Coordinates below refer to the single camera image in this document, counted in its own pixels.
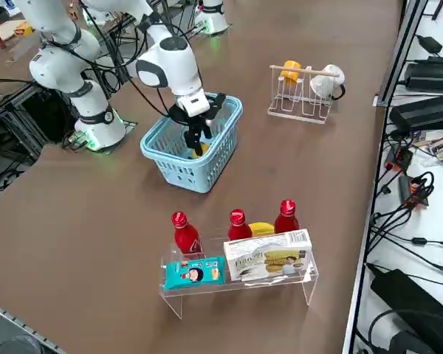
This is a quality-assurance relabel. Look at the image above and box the yellow cup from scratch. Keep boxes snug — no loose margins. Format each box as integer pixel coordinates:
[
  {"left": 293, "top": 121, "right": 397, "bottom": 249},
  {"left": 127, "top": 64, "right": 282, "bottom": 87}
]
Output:
[{"left": 279, "top": 60, "right": 302, "bottom": 86}]

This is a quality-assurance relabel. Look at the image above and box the yellow packet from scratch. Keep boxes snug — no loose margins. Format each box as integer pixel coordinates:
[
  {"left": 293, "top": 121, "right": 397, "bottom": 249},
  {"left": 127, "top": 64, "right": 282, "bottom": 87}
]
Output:
[{"left": 14, "top": 21, "right": 34, "bottom": 37}]

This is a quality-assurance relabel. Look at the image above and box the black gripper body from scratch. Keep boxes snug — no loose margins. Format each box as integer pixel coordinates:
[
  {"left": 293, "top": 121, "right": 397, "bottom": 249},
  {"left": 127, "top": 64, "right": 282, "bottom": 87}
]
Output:
[{"left": 168, "top": 105, "right": 212, "bottom": 129}]

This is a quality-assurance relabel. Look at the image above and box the big black power adapter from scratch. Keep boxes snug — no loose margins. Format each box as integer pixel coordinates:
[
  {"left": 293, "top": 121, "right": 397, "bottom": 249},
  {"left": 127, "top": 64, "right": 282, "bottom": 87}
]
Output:
[{"left": 368, "top": 268, "right": 443, "bottom": 333}]

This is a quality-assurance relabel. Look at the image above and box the brown cardboard piece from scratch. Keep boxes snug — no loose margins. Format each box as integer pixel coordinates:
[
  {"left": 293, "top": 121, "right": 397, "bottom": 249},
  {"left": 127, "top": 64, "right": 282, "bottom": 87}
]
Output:
[{"left": 0, "top": 18, "right": 27, "bottom": 44}]

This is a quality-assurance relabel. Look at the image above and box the teal snack packet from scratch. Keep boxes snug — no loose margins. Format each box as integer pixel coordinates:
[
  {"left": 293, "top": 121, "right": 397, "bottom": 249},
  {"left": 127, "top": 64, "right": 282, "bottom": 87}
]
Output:
[{"left": 164, "top": 256, "right": 226, "bottom": 291}]

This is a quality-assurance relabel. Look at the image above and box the white biscuit box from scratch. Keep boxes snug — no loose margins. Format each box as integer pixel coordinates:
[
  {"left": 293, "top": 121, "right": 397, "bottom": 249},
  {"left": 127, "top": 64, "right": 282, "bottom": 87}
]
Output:
[{"left": 223, "top": 229, "right": 314, "bottom": 283}]

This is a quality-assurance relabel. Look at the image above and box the black metal frame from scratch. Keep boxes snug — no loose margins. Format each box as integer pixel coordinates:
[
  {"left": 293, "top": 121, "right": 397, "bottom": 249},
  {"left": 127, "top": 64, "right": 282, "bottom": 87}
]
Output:
[{"left": 0, "top": 79, "right": 78, "bottom": 165}]

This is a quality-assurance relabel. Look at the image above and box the grey metal rail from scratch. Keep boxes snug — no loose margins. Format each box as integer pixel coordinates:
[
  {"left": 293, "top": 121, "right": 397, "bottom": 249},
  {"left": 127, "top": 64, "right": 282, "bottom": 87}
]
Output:
[{"left": 0, "top": 297, "right": 67, "bottom": 354}]

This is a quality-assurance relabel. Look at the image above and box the large black power brick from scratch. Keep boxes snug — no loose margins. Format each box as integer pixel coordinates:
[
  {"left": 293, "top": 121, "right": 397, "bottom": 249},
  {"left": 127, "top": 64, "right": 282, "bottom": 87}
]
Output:
[{"left": 389, "top": 94, "right": 443, "bottom": 136}]

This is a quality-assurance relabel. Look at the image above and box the light blue plastic basket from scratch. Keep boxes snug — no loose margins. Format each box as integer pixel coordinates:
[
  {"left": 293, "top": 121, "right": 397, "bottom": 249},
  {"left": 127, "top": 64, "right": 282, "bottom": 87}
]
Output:
[{"left": 140, "top": 91, "right": 244, "bottom": 194}]

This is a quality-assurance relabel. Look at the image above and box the aluminium edge rail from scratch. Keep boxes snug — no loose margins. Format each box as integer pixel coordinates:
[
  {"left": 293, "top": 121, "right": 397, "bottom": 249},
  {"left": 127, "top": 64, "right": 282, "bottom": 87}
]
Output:
[{"left": 373, "top": 0, "right": 429, "bottom": 108}]

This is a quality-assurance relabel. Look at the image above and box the red cola bottle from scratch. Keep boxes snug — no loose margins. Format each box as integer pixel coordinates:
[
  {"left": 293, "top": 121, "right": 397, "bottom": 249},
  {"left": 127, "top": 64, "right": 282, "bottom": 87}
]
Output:
[
  {"left": 171, "top": 211, "right": 202, "bottom": 255},
  {"left": 274, "top": 199, "right": 300, "bottom": 234},
  {"left": 227, "top": 208, "right": 253, "bottom": 240}
]

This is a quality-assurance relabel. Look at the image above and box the small clear acrylic stand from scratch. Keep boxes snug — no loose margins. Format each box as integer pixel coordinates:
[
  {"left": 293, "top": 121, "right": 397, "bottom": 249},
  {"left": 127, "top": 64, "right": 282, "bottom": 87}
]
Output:
[{"left": 4, "top": 36, "right": 41, "bottom": 66}]

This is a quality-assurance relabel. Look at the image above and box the small black power adapter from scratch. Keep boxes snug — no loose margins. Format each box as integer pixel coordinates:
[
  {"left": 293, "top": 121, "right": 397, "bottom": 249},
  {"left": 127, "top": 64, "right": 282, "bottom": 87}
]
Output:
[{"left": 416, "top": 35, "right": 443, "bottom": 55}]

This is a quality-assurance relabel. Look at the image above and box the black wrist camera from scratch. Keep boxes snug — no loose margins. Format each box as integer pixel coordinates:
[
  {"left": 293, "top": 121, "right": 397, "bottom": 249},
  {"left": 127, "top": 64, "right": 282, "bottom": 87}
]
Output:
[{"left": 205, "top": 92, "right": 227, "bottom": 119}]

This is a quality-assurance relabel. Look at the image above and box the white cup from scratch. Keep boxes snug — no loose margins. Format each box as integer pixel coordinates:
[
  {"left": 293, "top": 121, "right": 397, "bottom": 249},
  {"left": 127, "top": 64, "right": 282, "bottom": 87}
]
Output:
[{"left": 309, "top": 64, "right": 346, "bottom": 100}]

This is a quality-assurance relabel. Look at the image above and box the yellow starfruit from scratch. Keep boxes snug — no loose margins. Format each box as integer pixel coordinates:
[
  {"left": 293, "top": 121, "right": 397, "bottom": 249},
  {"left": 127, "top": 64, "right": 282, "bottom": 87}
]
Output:
[{"left": 249, "top": 221, "right": 276, "bottom": 237}]

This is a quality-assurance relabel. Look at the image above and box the yellow lemon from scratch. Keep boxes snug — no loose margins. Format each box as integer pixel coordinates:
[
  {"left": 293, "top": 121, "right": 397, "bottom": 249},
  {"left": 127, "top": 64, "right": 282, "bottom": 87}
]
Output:
[{"left": 187, "top": 142, "right": 210, "bottom": 160}]

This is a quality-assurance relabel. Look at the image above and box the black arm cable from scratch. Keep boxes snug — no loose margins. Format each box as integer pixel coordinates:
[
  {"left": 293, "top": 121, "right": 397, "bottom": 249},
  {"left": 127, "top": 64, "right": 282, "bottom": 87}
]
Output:
[{"left": 79, "top": 0, "right": 193, "bottom": 119}]

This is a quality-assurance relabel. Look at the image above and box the clear acrylic rack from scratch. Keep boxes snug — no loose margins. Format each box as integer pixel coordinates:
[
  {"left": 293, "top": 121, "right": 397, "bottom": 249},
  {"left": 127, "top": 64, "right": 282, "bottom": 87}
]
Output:
[{"left": 158, "top": 228, "right": 320, "bottom": 320}]

